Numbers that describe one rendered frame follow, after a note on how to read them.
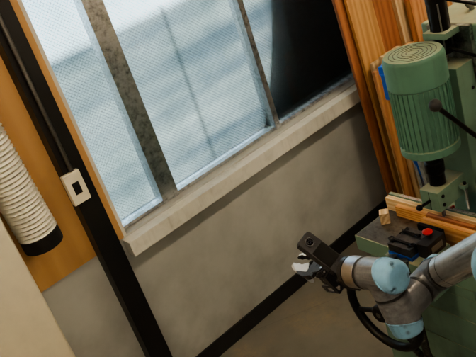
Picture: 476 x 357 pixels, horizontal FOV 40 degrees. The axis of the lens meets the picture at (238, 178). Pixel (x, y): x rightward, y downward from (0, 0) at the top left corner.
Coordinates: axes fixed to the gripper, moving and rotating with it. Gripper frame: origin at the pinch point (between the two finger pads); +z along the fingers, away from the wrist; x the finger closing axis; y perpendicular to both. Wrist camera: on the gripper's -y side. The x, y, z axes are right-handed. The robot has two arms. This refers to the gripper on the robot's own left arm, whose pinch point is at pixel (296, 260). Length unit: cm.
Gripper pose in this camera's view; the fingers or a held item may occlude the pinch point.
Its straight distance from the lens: 171.5
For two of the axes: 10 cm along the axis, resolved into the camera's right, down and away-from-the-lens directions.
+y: 6.4, 6.9, 3.3
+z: -5.0, 0.5, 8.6
